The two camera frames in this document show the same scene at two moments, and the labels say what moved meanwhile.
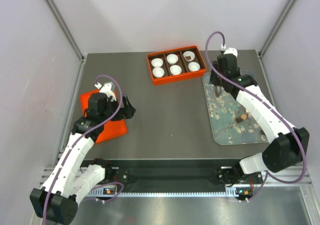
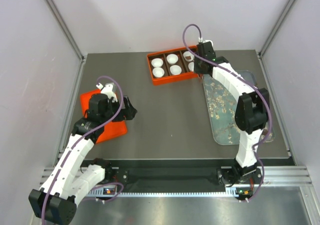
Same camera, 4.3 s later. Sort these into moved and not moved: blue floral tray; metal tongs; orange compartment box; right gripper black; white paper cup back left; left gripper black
Moved: right gripper black; metal tongs
Not moved: left gripper black; orange compartment box; white paper cup back left; blue floral tray
